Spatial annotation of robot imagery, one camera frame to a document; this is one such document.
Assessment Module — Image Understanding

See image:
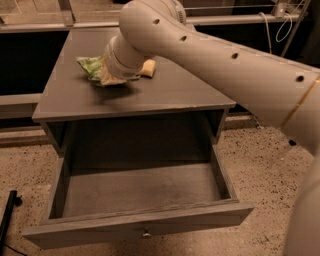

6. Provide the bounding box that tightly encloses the grey metal railing frame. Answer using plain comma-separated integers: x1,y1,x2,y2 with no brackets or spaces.
0,0,303,33

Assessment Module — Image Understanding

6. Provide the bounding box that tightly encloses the green jalapeno chip bag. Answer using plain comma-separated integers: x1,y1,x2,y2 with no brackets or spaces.
76,56,127,87

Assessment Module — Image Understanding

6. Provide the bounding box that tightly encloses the grey open top drawer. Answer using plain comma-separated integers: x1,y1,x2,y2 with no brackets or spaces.
22,146,254,249

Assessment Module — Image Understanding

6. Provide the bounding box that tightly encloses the black pole on floor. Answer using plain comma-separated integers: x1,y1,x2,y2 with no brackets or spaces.
0,190,21,253

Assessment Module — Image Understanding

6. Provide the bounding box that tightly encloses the yellow sponge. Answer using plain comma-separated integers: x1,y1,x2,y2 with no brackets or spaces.
138,59,156,77

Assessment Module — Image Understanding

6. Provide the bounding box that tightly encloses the metal drawer knob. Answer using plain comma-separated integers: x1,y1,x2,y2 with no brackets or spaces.
141,227,152,239

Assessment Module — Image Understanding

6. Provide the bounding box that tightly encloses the white cable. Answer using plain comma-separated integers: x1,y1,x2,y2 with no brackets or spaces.
258,11,294,54

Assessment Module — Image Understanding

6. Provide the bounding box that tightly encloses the grey wooden cabinet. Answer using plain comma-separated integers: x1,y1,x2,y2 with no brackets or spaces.
32,25,237,158

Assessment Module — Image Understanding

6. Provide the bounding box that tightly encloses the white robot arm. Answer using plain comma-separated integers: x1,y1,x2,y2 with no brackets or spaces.
105,0,320,256

